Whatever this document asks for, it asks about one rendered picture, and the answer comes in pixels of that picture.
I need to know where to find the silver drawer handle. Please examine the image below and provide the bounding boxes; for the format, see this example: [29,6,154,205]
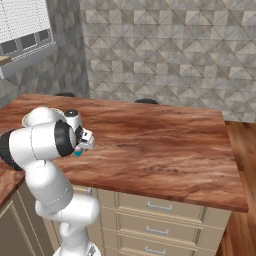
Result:
[145,225,170,236]
[144,245,167,256]
[146,200,174,212]

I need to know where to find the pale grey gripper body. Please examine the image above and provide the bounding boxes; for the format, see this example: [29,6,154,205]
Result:
[77,135,97,152]

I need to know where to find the cream drawer front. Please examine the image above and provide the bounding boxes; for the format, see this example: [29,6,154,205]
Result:
[118,192,205,220]
[116,215,202,242]
[115,237,198,256]

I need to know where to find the window with white blind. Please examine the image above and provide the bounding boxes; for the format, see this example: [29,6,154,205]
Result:
[0,0,59,80]

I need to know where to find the black round stool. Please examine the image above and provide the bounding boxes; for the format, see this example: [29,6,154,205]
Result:
[134,98,160,105]
[54,91,77,98]

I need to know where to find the beige bowl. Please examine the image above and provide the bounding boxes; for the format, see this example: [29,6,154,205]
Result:
[21,107,70,130]

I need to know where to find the brown wooden board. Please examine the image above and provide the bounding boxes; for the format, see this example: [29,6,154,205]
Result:
[0,55,13,67]

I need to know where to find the beige cupboard door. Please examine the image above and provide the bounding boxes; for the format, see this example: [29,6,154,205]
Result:
[0,190,56,256]

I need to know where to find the teal and pink cupcake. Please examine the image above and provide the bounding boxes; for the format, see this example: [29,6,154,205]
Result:
[73,145,84,158]

